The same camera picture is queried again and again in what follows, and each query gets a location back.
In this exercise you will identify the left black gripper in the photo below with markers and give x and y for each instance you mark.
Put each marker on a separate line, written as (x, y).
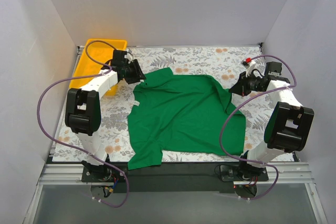
(135, 71)

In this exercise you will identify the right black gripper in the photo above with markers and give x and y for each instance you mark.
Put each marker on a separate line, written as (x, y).
(241, 84)

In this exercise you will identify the green t-shirt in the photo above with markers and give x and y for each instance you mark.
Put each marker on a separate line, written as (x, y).
(182, 113)

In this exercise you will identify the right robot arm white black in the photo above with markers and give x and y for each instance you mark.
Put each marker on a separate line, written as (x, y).
(289, 125)

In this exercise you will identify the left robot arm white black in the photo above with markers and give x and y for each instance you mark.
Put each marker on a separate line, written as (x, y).
(83, 110)

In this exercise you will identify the yellow plastic bin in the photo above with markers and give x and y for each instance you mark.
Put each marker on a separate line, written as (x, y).
(98, 51)

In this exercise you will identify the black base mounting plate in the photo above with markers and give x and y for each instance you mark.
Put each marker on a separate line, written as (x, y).
(203, 176)

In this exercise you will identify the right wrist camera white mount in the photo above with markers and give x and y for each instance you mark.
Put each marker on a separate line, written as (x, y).
(249, 64)

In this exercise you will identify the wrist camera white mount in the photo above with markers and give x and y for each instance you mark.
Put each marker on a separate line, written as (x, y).
(249, 64)
(128, 55)

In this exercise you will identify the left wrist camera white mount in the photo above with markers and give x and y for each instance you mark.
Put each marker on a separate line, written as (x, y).
(128, 55)

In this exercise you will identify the aluminium frame rail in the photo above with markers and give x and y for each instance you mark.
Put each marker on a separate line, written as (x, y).
(61, 174)

